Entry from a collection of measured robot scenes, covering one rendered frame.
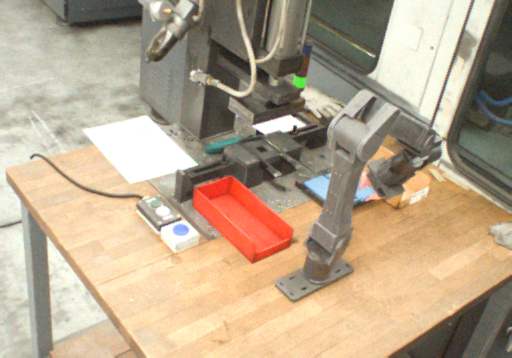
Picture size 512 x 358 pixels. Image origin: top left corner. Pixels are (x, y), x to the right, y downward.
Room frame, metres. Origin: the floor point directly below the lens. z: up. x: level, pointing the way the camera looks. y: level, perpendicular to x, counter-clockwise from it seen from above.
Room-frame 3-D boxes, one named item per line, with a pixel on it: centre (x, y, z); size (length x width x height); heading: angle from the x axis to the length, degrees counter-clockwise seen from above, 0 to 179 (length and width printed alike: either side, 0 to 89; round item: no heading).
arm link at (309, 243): (1.12, -0.18, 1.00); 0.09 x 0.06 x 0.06; 46
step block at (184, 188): (1.34, 0.17, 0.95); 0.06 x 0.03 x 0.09; 134
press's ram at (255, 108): (1.55, 0.05, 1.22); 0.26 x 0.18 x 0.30; 44
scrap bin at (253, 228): (1.26, 0.02, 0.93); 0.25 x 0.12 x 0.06; 44
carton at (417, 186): (1.57, -0.36, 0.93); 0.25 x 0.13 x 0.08; 44
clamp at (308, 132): (1.66, -0.12, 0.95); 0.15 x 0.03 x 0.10; 134
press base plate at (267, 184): (1.59, 0.03, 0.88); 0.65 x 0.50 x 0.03; 134
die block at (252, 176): (1.51, -0.01, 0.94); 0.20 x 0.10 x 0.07; 134
